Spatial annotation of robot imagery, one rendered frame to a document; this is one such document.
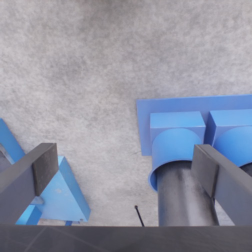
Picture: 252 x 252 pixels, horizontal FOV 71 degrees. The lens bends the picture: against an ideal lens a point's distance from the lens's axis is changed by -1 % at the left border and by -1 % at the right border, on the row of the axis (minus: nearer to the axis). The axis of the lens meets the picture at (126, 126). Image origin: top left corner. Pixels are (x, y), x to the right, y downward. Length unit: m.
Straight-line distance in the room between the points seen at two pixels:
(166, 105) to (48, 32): 0.68
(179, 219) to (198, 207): 0.08
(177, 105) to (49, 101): 0.75
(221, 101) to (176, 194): 0.57
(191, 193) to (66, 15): 0.89
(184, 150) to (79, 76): 0.65
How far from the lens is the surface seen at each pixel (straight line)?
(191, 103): 1.02
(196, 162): 0.16
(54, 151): 0.16
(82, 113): 1.13
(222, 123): 0.99
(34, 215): 2.04
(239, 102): 1.10
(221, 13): 0.92
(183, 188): 0.72
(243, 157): 0.88
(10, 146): 1.52
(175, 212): 0.68
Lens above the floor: 0.87
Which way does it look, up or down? 52 degrees down
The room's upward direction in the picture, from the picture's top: 170 degrees counter-clockwise
